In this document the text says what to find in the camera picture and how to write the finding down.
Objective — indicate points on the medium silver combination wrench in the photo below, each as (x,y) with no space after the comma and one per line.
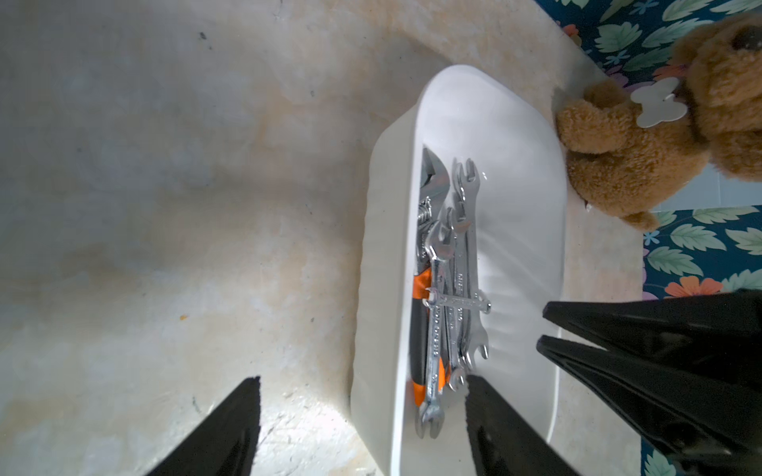
(440,250)

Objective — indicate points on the small silver combination wrench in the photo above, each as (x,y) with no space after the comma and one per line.
(478,303)

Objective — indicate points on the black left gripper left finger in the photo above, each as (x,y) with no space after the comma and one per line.
(225,442)

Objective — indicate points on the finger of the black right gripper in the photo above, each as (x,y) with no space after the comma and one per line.
(717,336)
(697,422)

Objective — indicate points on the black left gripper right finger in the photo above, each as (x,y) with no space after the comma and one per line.
(501,441)

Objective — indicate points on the brown teddy bear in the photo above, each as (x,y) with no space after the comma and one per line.
(630,151)

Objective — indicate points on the orange-handled adjustable wrench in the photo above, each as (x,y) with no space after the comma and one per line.
(435,184)

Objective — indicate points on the white plastic storage box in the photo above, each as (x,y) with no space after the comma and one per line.
(504,162)

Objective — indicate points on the large silver open-end wrench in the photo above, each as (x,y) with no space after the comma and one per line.
(466,188)

